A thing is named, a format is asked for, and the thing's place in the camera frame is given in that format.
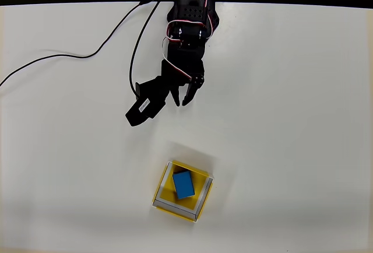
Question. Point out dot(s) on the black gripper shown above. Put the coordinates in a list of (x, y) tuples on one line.
[(181, 80)]

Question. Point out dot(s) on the blue cube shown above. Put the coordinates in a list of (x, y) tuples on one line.
[(183, 184)]

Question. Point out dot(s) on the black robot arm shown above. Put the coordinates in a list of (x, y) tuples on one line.
[(190, 11)]

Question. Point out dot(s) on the yellow open box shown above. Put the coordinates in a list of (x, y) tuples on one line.
[(201, 197)]

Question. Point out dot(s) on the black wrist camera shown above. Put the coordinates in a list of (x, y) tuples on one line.
[(148, 104)]

